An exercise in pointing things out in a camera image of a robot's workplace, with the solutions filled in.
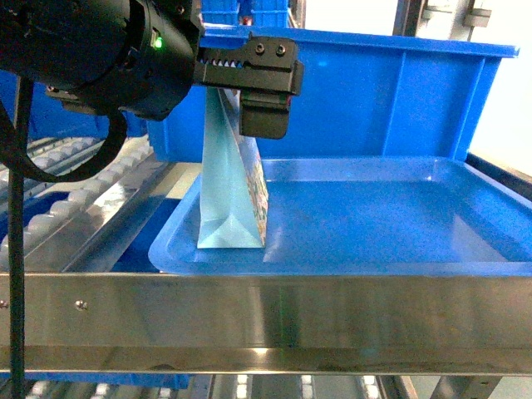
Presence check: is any stainless steel shelf rail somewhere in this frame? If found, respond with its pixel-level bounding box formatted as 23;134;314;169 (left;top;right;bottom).
25;273;531;376

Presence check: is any large blue plastic bin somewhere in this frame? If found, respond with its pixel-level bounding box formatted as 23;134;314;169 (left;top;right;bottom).
145;25;520;163

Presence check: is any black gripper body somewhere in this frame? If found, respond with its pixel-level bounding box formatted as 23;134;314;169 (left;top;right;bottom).
194;35;303;96

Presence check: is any flower gift bag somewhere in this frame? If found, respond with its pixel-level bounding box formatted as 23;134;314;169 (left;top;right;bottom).
197;88;268;249

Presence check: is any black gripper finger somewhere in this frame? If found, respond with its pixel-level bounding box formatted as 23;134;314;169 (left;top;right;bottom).
239;90;291;139

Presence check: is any black cable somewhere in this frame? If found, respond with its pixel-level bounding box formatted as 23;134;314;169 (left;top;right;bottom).
0;78;128;399

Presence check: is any white roller conveyor track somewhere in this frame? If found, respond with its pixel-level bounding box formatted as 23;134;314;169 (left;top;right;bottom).
23;136;153;253

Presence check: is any blue plastic tray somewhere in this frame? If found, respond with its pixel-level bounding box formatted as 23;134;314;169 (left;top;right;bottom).
149;157;531;277

